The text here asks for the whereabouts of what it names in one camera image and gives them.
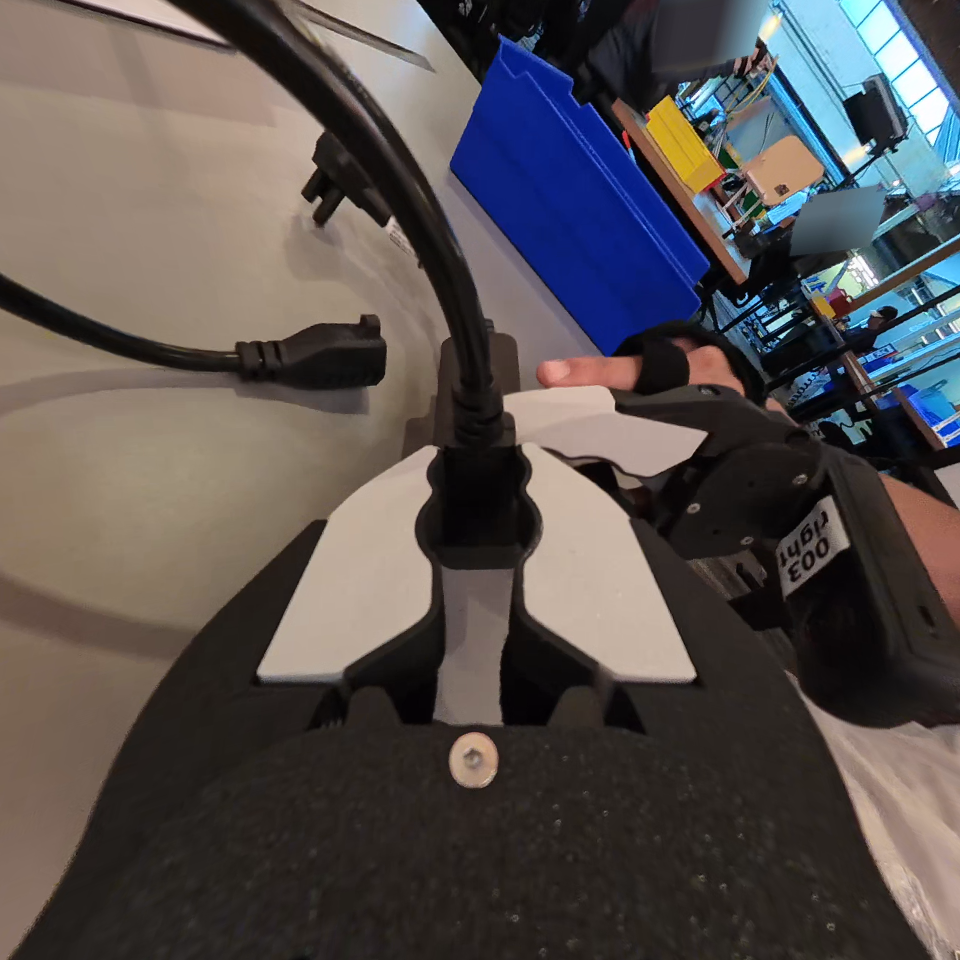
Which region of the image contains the black monitor on stand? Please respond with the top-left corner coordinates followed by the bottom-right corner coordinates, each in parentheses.
top-left (841, 73), bottom-right (910, 177)

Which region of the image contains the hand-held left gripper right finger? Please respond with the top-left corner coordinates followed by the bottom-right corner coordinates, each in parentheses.
top-left (513, 442), bottom-right (699, 687)

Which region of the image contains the black plug cable white label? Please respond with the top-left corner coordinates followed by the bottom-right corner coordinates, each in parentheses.
top-left (301, 131), bottom-right (421, 267)

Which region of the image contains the beige chair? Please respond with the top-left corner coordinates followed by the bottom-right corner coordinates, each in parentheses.
top-left (741, 135), bottom-right (826, 207)

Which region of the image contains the black metal shelf rack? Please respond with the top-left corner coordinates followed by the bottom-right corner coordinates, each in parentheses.
top-left (712, 240), bottom-right (960, 470)

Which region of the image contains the black power cable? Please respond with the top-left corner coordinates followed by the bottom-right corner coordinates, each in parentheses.
top-left (161, 0), bottom-right (543, 567)

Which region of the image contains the wooden table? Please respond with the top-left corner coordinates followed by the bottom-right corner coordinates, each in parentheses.
top-left (611, 97), bottom-right (755, 286)

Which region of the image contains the black cable with socket connector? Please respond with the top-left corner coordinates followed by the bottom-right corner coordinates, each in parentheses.
top-left (0, 273), bottom-right (388, 391)

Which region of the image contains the person's right hand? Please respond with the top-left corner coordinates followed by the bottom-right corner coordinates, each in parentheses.
top-left (537, 322), bottom-right (768, 410)

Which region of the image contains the person's right forearm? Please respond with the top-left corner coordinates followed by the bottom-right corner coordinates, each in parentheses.
top-left (879, 471), bottom-right (960, 625)

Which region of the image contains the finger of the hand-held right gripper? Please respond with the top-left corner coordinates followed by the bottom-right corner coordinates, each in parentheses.
top-left (501, 384), bottom-right (711, 479)

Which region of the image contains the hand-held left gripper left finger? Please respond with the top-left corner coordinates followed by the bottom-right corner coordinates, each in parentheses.
top-left (257, 442), bottom-right (451, 685)

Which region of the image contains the blue plastic bin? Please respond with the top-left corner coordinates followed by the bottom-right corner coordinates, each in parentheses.
top-left (450, 33), bottom-right (712, 357)

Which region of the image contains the yellow plastic bin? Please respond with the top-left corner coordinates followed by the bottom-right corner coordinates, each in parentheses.
top-left (645, 93), bottom-right (727, 195)

